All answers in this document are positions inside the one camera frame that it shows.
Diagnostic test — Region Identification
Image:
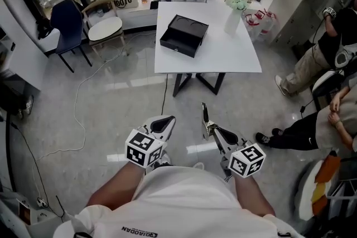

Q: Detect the white floor cable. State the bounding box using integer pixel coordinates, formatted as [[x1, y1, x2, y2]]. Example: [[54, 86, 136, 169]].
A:
[[35, 32, 157, 161]]

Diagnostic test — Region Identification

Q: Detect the person's right forearm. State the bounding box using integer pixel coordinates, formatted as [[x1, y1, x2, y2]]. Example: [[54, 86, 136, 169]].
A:
[[233, 174, 277, 217]]

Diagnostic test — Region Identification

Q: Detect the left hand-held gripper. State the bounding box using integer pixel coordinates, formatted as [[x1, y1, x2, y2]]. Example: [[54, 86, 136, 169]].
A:
[[124, 115, 176, 168]]

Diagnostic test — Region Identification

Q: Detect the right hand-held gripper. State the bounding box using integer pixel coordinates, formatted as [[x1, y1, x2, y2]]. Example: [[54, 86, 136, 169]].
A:
[[212, 124, 267, 179]]

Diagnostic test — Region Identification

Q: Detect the orange white chair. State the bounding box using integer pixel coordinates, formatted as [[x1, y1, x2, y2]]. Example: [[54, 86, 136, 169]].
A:
[[295, 149, 342, 222]]

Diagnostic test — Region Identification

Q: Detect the white side desk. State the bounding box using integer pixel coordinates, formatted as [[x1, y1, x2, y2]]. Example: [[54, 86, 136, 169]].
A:
[[0, 0, 61, 93]]

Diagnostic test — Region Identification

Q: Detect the person's left forearm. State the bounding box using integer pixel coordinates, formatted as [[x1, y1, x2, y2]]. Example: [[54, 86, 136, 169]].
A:
[[88, 160, 147, 212]]

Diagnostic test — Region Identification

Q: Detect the white box orange panel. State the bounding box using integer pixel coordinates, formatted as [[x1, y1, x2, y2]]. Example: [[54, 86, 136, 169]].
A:
[[17, 199, 32, 226]]

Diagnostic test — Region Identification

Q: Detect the black box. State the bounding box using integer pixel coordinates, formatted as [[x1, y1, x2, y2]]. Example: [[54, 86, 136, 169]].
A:
[[159, 14, 210, 59]]

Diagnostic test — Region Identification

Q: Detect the person's white t-shirt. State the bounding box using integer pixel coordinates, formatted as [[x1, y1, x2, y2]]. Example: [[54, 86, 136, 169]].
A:
[[52, 166, 307, 238]]

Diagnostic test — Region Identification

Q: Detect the clear jug red handle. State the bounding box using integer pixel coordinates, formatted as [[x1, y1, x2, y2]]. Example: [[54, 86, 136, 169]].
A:
[[254, 9, 268, 28], [244, 13, 260, 42], [260, 10, 278, 38]]

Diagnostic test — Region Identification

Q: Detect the white vase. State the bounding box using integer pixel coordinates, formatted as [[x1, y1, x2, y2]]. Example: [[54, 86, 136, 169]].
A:
[[224, 9, 243, 36]]

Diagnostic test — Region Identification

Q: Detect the black table cable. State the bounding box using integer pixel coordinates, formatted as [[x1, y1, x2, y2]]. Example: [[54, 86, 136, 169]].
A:
[[161, 74, 169, 116]]

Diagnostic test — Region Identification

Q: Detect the white wire rack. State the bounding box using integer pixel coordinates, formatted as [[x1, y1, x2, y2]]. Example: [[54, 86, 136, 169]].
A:
[[326, 178, 357, 221]]

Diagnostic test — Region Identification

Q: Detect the black metal table leg frame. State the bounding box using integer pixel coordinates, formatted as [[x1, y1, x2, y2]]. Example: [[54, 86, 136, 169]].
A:
[[172, 72, 226, 98]]

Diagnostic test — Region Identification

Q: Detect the person's left shoe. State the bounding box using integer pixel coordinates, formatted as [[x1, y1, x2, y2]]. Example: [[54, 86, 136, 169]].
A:
[[160, 149, 172, 167]]

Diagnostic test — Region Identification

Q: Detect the black charger cable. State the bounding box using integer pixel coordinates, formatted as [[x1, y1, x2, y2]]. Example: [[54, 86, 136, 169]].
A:
[[299, 97, 316, 122]]

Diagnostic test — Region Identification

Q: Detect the black floor cable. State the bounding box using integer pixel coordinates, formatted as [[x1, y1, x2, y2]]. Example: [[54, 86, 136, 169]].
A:
[[5, 108, 65, 218]]

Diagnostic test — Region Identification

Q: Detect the black stool white cushion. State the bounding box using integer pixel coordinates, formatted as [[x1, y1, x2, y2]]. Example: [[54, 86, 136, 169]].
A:
[[311, 69, 347, 111]]

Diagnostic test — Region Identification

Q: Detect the dark blue chair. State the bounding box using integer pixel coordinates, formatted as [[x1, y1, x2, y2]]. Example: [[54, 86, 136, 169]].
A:
[[50, 0, 93, 74]]

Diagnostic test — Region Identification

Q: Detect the wooden chair white cushion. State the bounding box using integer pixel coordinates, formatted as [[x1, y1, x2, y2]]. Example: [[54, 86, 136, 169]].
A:
[[81, 0, 127, 57]]

